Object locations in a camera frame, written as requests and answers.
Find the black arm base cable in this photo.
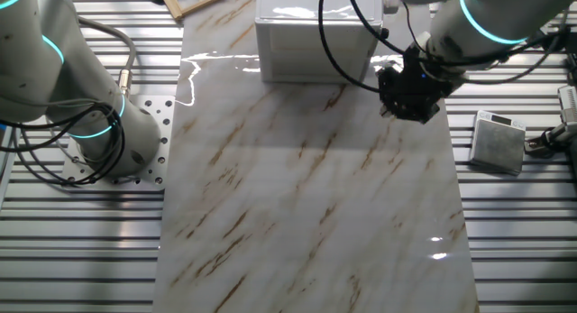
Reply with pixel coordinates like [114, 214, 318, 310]
[0, 100, 128, 187]

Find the white mini cabinet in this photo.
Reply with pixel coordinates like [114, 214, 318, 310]
[254, 0, 391, 85]

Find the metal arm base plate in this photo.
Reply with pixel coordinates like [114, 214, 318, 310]
[60, 95, 177, 193]

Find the wooden window frame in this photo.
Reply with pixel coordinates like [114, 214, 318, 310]
[156, 0, 229, 22]

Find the marble pattern board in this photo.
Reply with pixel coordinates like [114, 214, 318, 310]
[151, 0, 481, 313]

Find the grey cable with connector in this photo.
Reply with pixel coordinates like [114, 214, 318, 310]
[74, 15, 138, 100]

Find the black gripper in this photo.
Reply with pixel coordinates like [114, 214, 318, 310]
[377, 51, 452, 124]

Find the black mount block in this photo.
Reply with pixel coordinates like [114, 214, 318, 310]
[565, 51, 577, 87]

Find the silver digital scale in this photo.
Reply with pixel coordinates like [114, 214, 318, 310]
[467, 108, 527, 177]

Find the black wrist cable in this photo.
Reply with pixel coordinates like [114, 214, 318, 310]
[317, 0, 570, 94]

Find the small silver camera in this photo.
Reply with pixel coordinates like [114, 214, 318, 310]
[523, 84, 577, 160]

